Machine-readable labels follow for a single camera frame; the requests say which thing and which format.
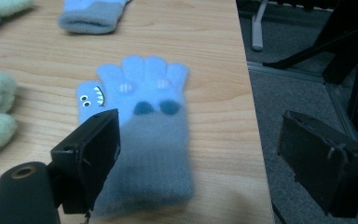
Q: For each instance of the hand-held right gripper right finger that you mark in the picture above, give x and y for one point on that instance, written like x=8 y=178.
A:
x=323 y=168

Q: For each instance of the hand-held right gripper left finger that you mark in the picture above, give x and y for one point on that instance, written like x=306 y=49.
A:
x=87 y=158

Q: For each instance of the blue monster face glove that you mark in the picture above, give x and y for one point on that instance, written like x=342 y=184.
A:
x=155 y=149
x=90 y=18

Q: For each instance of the white desk frame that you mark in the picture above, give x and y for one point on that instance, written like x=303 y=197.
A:
x=256 y=34

